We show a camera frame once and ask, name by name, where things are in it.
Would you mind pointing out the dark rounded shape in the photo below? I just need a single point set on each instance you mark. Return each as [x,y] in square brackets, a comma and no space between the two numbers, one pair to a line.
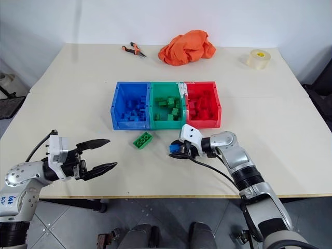
[140,237]
[202,236]

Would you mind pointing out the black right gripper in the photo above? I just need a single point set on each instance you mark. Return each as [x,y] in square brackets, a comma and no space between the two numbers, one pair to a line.
[192,151]

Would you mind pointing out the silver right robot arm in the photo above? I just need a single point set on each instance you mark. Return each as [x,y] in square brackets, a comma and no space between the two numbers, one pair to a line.
[233,153]

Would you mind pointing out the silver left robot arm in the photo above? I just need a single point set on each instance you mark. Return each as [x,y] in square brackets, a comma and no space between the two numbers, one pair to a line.
[23,179]

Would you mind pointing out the green three-stud building block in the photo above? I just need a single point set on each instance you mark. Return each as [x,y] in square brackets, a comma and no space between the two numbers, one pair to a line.
[142,140]

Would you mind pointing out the white round object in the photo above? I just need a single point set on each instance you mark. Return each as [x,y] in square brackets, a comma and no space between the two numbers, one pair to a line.
[6,80]

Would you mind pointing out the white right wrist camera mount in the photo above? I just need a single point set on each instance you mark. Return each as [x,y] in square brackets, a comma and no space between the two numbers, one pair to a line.
[190,135]

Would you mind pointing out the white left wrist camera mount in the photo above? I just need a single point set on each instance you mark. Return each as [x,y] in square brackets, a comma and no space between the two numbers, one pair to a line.
[59,145]

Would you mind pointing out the brown metal bracket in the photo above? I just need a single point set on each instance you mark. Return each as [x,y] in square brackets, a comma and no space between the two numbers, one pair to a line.
[106,240]

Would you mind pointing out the black chair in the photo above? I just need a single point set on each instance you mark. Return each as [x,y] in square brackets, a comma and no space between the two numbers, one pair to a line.
[320,88]

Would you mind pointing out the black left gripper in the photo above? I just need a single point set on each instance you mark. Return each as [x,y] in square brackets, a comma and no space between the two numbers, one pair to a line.
[75,163]

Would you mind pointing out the red building block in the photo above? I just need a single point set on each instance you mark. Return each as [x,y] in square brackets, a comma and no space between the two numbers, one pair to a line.
[192,106]
[203,99]

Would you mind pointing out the crumpled orange cloth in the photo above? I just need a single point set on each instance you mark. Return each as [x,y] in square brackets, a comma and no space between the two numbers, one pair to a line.
[186,49]

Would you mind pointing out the clear tape roll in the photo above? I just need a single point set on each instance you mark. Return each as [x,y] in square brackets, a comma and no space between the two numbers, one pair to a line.
[258,61]

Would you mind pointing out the white torn label strip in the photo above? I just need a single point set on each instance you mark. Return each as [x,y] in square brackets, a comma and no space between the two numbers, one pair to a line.
[182,89]

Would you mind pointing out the red plastic bin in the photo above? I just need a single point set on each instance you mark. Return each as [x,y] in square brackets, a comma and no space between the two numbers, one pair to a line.
[215,103]

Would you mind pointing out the green plastic bin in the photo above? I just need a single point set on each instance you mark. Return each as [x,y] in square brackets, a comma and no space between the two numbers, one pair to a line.
[163,124]

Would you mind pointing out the small blue building block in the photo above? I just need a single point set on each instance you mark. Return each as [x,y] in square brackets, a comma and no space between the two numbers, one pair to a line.
[174,148]

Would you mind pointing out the black stand base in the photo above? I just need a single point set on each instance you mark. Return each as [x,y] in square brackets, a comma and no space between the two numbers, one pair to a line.
[11,106]

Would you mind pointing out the blue plastic bin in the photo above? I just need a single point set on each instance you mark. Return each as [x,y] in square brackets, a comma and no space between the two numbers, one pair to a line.
[122,114]

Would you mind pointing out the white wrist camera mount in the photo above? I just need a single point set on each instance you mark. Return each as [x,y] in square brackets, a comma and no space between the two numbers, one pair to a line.
[190,135]
[59,145]

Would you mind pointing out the dark metal bracket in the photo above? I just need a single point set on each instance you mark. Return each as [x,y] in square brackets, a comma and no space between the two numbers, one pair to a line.
[240,236]

